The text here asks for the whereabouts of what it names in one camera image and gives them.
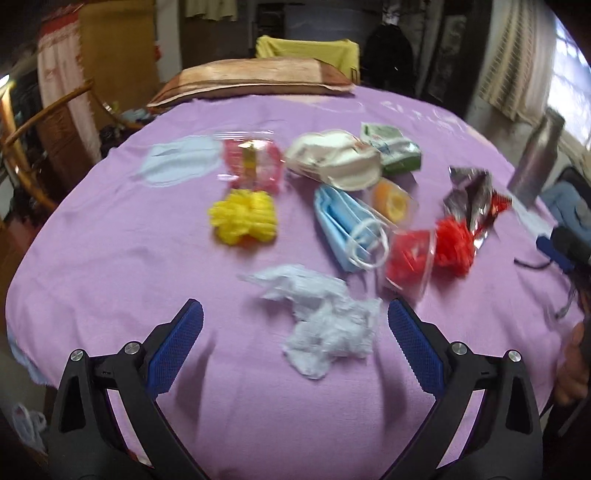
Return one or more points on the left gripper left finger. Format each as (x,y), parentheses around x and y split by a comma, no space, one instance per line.
(85,440)

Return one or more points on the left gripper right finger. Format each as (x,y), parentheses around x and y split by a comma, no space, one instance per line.
(505,441)

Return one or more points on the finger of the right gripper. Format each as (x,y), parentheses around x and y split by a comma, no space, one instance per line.
(545,246)

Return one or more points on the silver foil snack bag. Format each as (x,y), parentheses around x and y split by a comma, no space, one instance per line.
(474,202)

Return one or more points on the red ball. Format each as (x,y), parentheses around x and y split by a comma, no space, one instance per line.
(455,250)

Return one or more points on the clear cup with red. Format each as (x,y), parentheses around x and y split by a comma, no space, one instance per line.
(410,263)

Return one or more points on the white tissue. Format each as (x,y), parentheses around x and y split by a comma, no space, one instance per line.
(328,323)

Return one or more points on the white crushed paper cup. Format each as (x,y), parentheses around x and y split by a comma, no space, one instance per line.
(336,158)

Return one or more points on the person right hand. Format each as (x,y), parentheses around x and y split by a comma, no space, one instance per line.
(573,374)

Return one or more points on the blue jeans cloth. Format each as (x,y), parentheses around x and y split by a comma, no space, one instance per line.
(568,200)

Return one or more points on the steel water bottle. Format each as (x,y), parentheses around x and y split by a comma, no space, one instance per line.
(538,159)

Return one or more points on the clear cup with orange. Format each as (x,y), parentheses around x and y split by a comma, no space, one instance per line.
(394,203)

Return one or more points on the green white milk carton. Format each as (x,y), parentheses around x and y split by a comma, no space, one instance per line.
(400,155)

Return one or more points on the blue surgical mask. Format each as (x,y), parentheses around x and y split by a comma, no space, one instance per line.
(358,238)

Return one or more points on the purple bed sheet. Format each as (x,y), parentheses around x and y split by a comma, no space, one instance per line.
(123,252)

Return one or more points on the yellow crumpled ball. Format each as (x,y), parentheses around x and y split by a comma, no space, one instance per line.
(244,213)

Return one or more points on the yellow cloth on chair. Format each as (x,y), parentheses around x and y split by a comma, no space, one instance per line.
(342,54)

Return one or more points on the wooden armchair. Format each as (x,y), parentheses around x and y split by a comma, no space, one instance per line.
(64,161)

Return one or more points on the light blue flat mask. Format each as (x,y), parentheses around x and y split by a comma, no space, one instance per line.
(175,162)

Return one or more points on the pink patterned curtain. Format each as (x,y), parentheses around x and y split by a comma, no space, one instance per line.
(60,72)

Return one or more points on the pink snack wrapper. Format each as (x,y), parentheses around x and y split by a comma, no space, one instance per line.
(252,160)

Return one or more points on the brown satin pillow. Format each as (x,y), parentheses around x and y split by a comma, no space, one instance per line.
(258,76)

